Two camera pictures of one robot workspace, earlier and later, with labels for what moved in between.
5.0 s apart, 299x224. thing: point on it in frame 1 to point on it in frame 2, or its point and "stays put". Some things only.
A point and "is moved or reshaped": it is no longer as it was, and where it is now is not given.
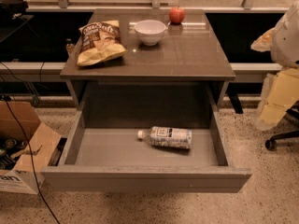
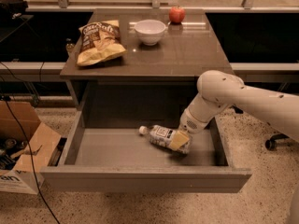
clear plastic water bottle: [167, 136] is moved or reshaped
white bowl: [149, 31] stays put
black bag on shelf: [11, 7] stays put
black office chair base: [271, 144] stays put
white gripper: [287, 44] to [190, 123]
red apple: [177, 15] stays put
